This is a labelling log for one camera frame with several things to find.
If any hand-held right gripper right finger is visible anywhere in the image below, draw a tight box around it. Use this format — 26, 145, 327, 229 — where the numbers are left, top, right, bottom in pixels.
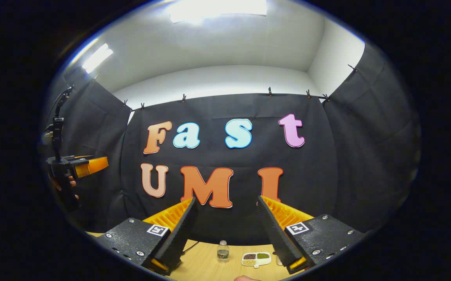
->
257, 194, 367, 274

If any white divided dish of beans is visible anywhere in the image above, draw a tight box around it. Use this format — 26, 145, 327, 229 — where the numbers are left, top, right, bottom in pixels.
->
242, 252, 272, 269

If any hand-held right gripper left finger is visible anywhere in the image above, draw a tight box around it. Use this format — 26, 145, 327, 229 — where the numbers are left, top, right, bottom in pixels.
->
94, 196, 198, 276

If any clear plastic water bottle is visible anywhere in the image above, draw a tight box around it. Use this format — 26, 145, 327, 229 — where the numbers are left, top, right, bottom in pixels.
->
217, 240, 230, 263

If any black backdrop cloth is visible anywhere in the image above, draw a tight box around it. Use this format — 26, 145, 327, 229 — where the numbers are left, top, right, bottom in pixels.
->
40, 43, 421, 246

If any row of black cloth clips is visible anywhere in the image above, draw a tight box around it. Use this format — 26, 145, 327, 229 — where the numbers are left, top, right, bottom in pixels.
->
123, 64, 357, 112

